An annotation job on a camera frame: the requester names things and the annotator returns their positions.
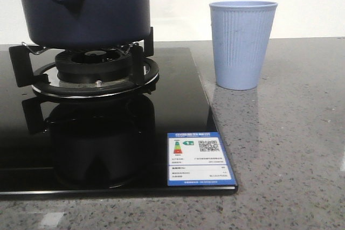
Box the black pot support grate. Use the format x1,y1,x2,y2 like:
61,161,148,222
9,33,159,100

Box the black round gas burner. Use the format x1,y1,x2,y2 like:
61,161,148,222
55,50,132,83

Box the black glass gas stove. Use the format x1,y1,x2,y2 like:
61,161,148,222
1,46,238,200

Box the dark blue cooking pot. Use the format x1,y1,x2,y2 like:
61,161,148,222
21,0,150,50

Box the blue energy label sticker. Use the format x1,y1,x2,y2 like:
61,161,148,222
167,131,237,189

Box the light blue ribbed cup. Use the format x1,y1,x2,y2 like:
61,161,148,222
209,1,278,90

